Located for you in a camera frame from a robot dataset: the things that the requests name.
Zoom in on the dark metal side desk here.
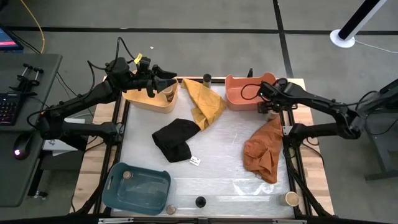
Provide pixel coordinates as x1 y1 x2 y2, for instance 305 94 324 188
354 77 398 182

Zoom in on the black computer mouse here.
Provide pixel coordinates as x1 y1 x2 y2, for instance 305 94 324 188
12 134 34 161

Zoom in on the teal plastic bin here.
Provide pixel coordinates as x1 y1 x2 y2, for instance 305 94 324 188
101 161 172 216

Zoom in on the yellow cable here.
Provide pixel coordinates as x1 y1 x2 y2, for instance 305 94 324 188
20 0 46 54

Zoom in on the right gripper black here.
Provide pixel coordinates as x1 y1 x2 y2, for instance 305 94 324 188
257 77 292 114

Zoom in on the white power cable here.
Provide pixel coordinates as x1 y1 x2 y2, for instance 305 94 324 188
353 38 398 54

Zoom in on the yellow cloth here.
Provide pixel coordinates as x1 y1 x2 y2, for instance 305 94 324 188
180 77 228 131

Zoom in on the black keyboard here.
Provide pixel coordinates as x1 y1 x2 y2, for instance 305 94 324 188
0 92 22 126

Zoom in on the black metal table frame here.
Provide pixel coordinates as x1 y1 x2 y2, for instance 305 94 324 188
73 76 334 223

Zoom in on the tower fan white round base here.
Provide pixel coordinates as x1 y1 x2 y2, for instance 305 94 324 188
329 0 389 49

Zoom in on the black clamp stand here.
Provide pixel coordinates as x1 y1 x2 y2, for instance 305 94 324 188
9 63 45 94

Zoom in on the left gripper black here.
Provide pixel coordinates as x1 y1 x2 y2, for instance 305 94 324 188
129 63 178 98

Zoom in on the black cloth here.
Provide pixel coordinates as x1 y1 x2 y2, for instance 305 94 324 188
151 118 202 164

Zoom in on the grey desk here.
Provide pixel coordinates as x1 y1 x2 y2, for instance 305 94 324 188
0 53 63 208

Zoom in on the white paper sheet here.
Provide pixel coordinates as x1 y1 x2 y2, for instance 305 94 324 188
42 138 79 157

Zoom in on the orange cloth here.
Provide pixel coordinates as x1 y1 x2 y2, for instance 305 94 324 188
242 116 284 185

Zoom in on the computer screen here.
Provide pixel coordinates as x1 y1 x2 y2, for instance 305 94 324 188
0 26 24 52

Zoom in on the orange plastic bin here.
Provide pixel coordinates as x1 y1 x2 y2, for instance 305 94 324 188
224 72 277 112

